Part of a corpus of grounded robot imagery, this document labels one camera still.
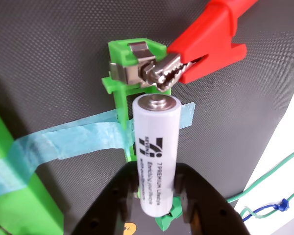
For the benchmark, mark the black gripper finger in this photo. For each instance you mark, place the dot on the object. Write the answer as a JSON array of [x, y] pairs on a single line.
[[205, 215], [112, 203]]

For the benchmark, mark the white AA battery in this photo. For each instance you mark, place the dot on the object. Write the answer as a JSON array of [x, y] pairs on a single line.
[[156, 147]]

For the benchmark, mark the green battery holder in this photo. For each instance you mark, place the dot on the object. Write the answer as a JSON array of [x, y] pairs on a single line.
[[116, 52]]

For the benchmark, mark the red alligator clip lead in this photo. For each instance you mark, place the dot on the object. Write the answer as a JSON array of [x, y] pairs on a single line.
[[205, 36]]

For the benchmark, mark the short blue tape strip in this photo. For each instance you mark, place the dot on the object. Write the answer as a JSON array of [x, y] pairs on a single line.
[[100, 139]]

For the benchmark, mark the green bulb holder board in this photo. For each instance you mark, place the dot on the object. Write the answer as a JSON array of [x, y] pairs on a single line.
[[39, 208]]

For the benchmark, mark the long blue tape strip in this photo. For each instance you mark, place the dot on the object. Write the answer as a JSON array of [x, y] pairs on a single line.
[[9, 166]]

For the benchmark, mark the yellow half-round sticker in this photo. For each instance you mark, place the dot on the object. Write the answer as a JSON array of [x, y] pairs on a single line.
[[129, 228]]

